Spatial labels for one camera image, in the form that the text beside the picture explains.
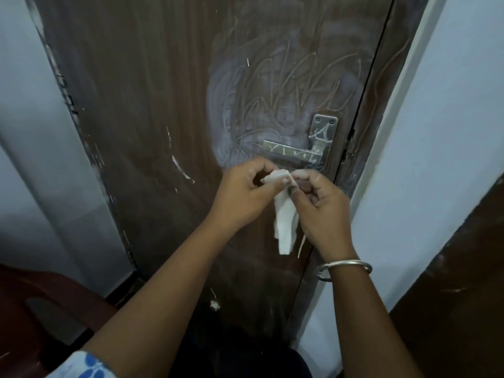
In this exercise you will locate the person's left hand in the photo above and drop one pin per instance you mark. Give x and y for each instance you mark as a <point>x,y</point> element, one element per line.
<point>240,196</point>

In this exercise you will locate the person's right hand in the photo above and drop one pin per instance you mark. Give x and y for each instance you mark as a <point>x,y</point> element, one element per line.
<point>327,220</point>

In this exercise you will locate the small white cloth wad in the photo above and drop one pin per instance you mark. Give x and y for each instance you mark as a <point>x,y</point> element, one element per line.
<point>285,220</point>

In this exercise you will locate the brown wooden door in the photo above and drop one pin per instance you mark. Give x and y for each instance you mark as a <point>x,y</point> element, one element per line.
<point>138,94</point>

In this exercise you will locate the person's right forearm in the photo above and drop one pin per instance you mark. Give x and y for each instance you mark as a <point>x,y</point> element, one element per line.
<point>366,330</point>

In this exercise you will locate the person's left forearm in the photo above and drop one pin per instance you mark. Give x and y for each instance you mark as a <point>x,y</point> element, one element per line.
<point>157,303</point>

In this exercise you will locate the dark brown door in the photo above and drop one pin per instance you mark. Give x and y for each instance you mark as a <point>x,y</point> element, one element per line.
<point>464,311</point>

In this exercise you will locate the silver bangle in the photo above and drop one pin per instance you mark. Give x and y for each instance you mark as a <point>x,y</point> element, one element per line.
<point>350,263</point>

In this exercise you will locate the white blue floral garment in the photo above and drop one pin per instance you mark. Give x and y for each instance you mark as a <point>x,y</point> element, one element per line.
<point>82,368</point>

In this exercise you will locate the dark red plastic chair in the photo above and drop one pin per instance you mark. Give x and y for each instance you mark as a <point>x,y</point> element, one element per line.
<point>23,311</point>

